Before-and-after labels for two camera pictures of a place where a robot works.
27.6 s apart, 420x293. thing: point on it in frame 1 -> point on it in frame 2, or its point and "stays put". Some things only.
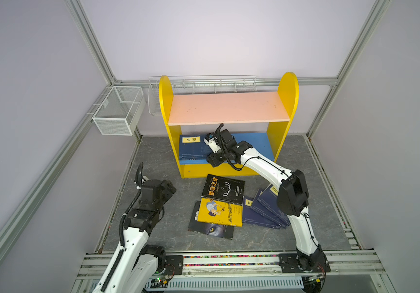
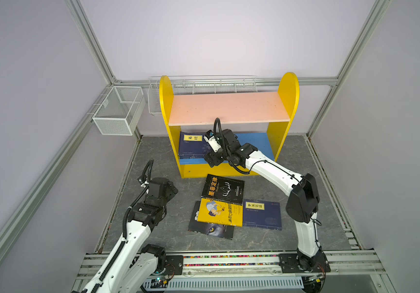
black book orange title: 224,189 stays put
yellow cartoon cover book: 221,212 stays put
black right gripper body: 218,158 stays put
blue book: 269,199 -> 193,159
